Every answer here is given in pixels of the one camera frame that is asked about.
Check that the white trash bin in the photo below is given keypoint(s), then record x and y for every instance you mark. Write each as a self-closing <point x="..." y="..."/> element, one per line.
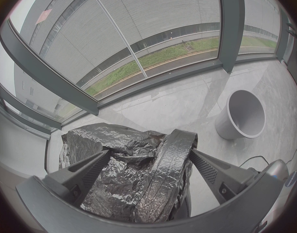
<point x="223" y="127"/>

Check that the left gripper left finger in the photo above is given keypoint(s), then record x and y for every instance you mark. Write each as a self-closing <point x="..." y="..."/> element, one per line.
<point x="73" y="176"/>

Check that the window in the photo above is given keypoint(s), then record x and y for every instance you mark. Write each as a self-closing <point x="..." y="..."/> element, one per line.
<point x="41" y="71"/>

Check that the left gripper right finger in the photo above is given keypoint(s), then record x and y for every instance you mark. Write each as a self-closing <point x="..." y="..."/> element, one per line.
<point x="226" y="178"/>

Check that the black plastic bag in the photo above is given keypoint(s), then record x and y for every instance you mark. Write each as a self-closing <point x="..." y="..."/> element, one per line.
<point x="129" y="173"/>

